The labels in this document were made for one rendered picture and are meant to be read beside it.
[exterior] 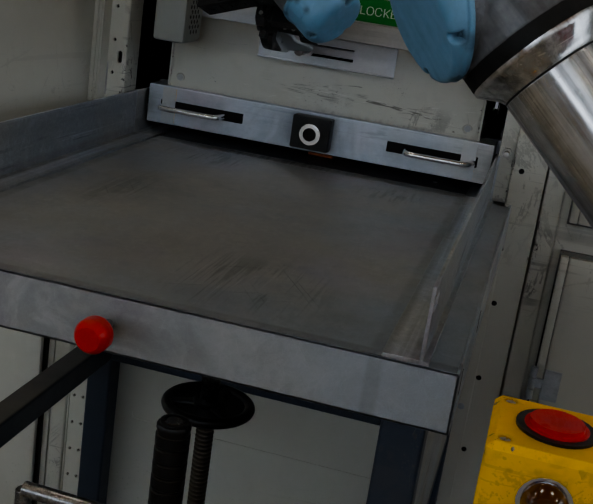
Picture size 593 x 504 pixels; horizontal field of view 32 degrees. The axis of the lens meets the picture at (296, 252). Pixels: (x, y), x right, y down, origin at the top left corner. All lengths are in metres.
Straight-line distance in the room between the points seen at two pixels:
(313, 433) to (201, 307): 0.78
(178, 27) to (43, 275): 0.64
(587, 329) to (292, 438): 0.50
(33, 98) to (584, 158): 0.95
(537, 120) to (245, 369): 0.32
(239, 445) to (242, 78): 0.59
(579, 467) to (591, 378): 0.93
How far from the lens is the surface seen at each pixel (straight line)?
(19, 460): 1.88
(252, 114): 1.59
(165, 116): 1.64
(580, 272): 1.51
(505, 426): 0.65
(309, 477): 1.71
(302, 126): 1.55
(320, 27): 1.17
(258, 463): 1.72
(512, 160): 1.50
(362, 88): 1.56
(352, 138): 1.56
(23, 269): 0.97
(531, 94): 0.81
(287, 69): 1.58
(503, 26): 0.79
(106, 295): 0.93
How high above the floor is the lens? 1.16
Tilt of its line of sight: 16 degrees down
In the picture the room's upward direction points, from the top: 8 degrees clockwise
